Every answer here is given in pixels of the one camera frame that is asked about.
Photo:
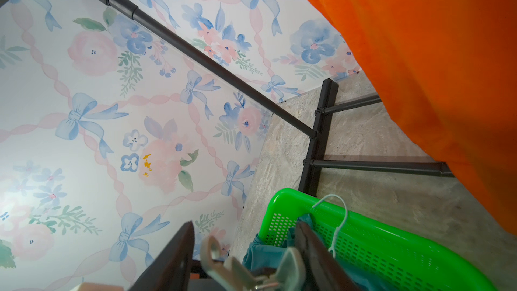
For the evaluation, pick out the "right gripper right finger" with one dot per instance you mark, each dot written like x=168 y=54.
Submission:
x=322 y=271

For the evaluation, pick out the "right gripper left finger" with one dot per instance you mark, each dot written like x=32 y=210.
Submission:
x=172 y=268

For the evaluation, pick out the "orange t-shirt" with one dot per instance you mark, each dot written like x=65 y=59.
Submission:
x=446 y=73

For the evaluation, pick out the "green plastic tray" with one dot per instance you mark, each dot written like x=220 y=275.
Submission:
x=407 y=261

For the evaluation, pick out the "black clothes rack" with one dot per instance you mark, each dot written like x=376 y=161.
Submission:
x=318 y=134

